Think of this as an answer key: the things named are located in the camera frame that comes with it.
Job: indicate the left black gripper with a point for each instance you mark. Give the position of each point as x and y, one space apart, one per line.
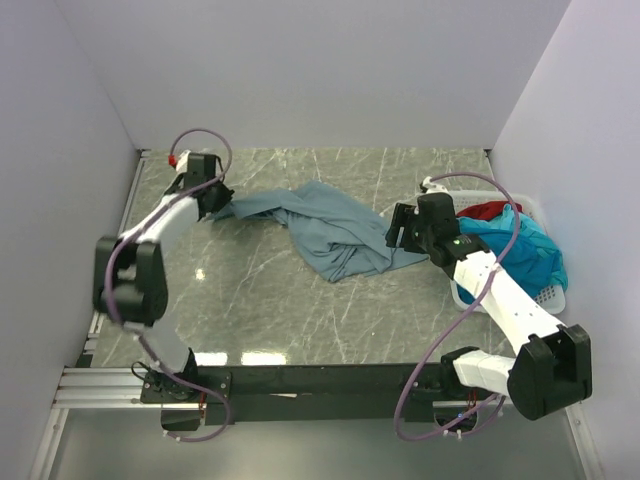
224 198

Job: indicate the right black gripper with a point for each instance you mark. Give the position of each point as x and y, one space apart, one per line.
404 216

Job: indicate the grey-blue t shirt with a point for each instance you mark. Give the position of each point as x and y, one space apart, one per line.
336 235

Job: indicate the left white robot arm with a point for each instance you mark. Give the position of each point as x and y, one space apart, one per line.
129 283

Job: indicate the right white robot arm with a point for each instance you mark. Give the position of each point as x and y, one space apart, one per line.
551 368

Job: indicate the red t shirt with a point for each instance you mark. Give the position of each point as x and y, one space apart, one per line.
484 211

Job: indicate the teal t shirt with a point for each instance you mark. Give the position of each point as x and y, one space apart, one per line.
534 261

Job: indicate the white laundry basket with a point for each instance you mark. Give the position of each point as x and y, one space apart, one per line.
551 298

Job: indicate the black base beam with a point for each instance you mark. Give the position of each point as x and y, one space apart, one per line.
308 393

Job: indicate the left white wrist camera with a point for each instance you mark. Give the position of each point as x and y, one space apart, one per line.
179 162

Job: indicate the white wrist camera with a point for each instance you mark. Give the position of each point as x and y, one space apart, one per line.
429 186
179 162

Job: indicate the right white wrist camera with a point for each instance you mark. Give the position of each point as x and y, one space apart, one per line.
429 186

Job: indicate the aluminium frame rail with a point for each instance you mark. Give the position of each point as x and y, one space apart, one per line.
82 386

